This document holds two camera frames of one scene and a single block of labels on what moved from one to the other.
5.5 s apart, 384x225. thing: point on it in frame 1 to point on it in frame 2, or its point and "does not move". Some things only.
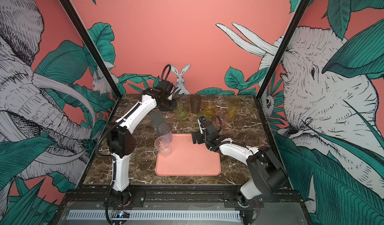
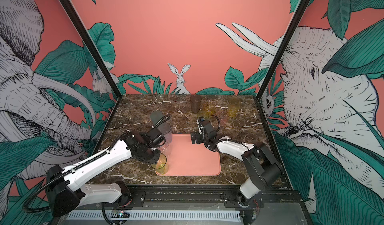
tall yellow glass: [234, 104] does not move
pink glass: [224, 117] does not move
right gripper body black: [201, 138] does not move
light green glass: [182, 114] to [159, 166]
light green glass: [203, 113] does not move
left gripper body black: [169, 105] to [152, 157]
